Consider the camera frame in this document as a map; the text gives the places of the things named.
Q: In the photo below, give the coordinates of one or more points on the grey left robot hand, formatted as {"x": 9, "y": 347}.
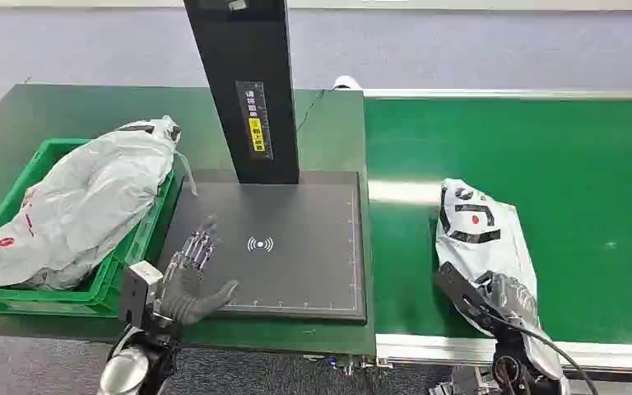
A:
{"x": 185, "y": 297}

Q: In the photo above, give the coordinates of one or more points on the white object behind table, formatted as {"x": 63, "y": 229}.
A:
{"x": 346, "y": 82}

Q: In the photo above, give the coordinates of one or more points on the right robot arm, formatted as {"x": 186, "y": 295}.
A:
{"x": 515, "y": 365}

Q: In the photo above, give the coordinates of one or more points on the large grey plastic parcel bag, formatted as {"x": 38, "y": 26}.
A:
{"x": 87, "y": 207}

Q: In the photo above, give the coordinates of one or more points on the green conveyor belt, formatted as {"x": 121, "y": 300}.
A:
{"x": 567, "y": 191}

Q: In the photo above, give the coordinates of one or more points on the green plastic crate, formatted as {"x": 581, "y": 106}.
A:
{"x": 140, "y": 240}

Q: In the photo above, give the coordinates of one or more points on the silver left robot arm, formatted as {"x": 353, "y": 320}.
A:
{"x": 130, "y": 365}

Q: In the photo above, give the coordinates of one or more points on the white parcel bag black print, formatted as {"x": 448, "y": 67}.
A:
{"x": 479, "y": 240}

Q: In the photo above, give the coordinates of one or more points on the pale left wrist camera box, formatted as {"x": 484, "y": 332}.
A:
{"x": 139, "y": 291}

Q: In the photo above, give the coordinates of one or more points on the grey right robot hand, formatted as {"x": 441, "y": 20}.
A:
{"x": 509, "y": 297}

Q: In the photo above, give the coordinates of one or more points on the black scanner base plate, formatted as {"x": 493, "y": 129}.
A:
{"x": 294, "y": 218}

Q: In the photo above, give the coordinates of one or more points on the dark green table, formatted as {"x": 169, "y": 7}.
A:
{"x": 49, "y": 109}

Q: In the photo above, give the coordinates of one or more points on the black scanner stand column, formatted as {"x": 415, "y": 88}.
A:
{"x": 250, "y": 54}

